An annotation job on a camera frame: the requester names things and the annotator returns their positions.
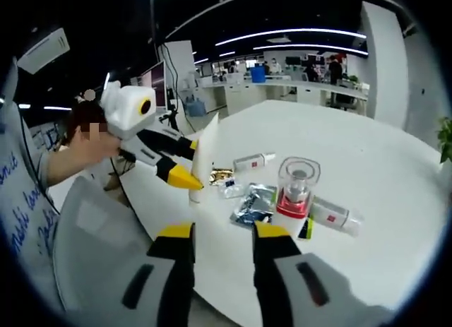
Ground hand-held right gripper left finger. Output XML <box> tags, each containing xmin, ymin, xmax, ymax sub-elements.
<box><xmin>105</xmin><ymin>222</ymin><xmax>197</xmax><ymax>327</ymax></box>

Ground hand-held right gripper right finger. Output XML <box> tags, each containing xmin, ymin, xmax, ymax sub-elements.
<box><xmin>252</xmin><ymin>220</ymin><xmax>358</xmax><ymax>327</ymax></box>

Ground tall white skincare tube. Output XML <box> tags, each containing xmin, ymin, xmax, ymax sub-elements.
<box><xmin>189</xmin><ymin>113</ymin><xmax>220</xmax><ymax>207</ymax></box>

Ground gold foil skincare sachet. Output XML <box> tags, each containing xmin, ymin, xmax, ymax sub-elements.
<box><xmin>208</xmin><ymin>167</ymin><xmax>236</xmax><ymax>187</ymax></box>

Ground small clear skincare sachet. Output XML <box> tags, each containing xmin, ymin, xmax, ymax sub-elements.
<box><xmin>218</xmin><ymin>178</ymin><xmax>245</xmax><ymax>199</ymax></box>

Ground silver navy skincare sachet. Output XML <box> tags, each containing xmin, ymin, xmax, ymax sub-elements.
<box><xmin>229</xmin><ymin>182</ymin><xmax>278</xmax><ymax>230</ymax></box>

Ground clear jar with red base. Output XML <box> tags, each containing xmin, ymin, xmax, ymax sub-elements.
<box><xmin>273</xmin><ymin>156</ymin><xmax>321</xmax><ymax>236</ymax></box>

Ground small clear-cap skincare bottle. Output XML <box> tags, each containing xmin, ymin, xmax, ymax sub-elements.
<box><xmin>232</xmin><ymin>152</ymin><xmax>277</xmax><ymax>174</ymax></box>
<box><xmin>309</xmin><ymin>195</ymin><xmax>364</xmax><ymax>238</ymax></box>

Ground black tripod stand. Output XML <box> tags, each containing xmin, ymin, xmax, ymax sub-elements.
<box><xmin>158</xmin><ymin>88</ymin><xmax>182</xmax><ymax>130</ymax></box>

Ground white-framed monitor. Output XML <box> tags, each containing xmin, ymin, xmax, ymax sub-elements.
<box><xmin>136</xmin><ymin>61</ymin><xmax>167</xmax><ymax>111</ymax></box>

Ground blue water jug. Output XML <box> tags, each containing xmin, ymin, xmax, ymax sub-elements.
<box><xmin>185</xmin><ymin>97</ymin><xmax>208</xmax><ymax>119</ymax></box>

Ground black ceiling pole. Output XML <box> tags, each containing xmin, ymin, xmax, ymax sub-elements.
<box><xmin>150</xmin><ymin>0</ymin><xmax>157</xmax><ymax>116</ymax></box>

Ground white mesh office chair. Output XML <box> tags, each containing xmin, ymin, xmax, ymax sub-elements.
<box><xmin>52</xmin><ymin>174</ymin><xmax>198</xmax><ymax>316</ymax></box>

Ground ceiling air conditioner unit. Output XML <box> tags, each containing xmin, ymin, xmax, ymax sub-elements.
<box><xmin>16</xmin><ymin>27</ymin><xmax>71</xmax><ymax>75</ymax></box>

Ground white shirt blue lettering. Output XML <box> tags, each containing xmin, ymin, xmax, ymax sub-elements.
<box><xmin>0</xmin><ymin>58</ymin><xmax>63</xmax><ymax>271</ymax></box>

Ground long white counter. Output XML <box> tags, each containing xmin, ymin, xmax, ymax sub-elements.
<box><xmin>197</xmin><ymin>74</ymin><xmax>370</xmax><ymax>116</ymax></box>

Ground ceiling light strip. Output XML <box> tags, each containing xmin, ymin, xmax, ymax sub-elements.
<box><xmin>252</xmin><ymin>43</ymin><xmax>369</xmax><ymax>56</ymax></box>
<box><xmin>215</xmin><ymin>28</ymin><xmax>368</xmax><ymax>47</ymax></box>

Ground potted green plant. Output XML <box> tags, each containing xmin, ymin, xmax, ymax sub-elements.
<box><xmin>436</xmin><ymin>117</ymin><xmax>452</xmax><ymax>165</ymax></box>

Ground black cable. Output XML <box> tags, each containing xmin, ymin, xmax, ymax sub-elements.
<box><xmin>17</xmin><ymin>104</ymin><xmax>60</xmax><ymax>217</ymax></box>

